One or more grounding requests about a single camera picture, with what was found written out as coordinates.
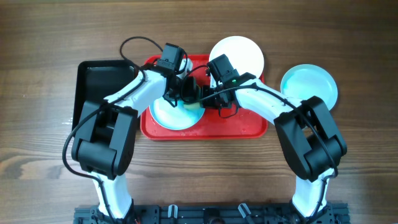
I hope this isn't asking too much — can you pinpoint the white plate top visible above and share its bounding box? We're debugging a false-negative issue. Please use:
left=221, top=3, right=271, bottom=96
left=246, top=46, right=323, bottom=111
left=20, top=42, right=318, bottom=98
left=209, top=36, right=265, bottom=88

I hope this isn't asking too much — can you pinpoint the black rectangular tray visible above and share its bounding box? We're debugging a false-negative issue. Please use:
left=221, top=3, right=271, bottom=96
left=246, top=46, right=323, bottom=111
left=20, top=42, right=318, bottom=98
left=72, top=60, right=135, bottom=129

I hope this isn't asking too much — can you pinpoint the red plastic tray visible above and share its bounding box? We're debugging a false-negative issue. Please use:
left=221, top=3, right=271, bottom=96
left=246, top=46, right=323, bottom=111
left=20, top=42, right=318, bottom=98
left=140, top=54, right=269, bottom=141

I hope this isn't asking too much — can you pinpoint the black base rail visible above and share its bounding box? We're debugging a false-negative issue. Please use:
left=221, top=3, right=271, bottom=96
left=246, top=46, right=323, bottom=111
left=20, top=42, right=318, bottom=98
left=73, top=202, right=351, bottom=224

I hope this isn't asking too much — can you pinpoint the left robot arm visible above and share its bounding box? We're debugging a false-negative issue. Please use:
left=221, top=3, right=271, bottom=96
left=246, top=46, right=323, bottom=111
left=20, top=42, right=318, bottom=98
left=62, top=44, right=191, bottom=223

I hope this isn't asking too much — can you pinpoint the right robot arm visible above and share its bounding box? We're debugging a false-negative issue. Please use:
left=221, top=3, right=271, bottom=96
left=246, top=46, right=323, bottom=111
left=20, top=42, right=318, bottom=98
left=201, top=54, right=347, bottom=223

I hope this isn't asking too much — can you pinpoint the left black cable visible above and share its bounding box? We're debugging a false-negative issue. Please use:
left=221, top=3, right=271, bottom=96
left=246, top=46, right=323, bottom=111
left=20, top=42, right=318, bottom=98
left=62, top=35, right=165, bottom=224

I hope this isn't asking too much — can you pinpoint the green yellow sponge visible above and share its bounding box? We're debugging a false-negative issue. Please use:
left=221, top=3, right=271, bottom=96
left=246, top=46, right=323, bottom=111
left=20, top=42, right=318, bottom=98
left=183, top=103, right=204, bottom=111

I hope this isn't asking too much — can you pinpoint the light blue plate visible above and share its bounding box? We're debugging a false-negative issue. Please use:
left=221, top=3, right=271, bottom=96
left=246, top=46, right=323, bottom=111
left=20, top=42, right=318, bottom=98
left=149, top=98, right=205, bottom=131
left=280, top=64, right=338, bottom=110

